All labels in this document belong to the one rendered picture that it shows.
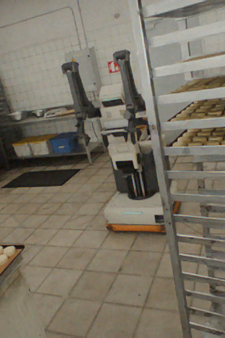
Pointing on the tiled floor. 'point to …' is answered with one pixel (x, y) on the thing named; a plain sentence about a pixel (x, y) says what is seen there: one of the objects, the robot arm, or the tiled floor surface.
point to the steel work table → (45, 123)
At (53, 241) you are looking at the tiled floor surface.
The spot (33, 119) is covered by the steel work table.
